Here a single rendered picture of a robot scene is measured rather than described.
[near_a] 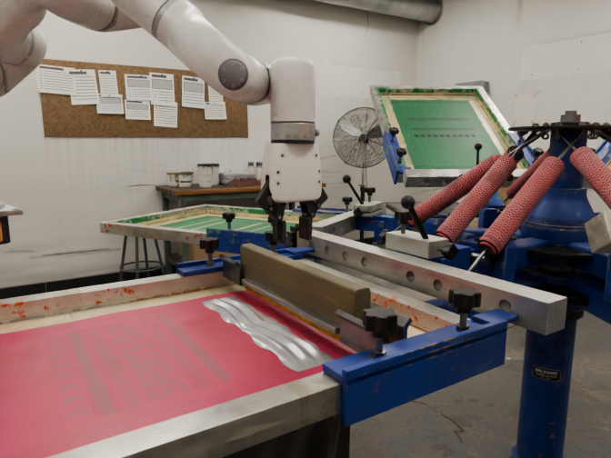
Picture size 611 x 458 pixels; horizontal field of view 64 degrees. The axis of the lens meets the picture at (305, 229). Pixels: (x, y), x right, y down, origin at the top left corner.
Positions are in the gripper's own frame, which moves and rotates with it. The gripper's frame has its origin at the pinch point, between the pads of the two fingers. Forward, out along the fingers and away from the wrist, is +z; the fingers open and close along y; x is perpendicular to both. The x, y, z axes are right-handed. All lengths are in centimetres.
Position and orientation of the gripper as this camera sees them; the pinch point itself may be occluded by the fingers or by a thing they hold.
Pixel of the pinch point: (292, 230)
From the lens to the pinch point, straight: 84.6
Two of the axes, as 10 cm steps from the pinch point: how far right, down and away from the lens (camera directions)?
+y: -8.3, 0.9, -5.5
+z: 0.0, 9.9, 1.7
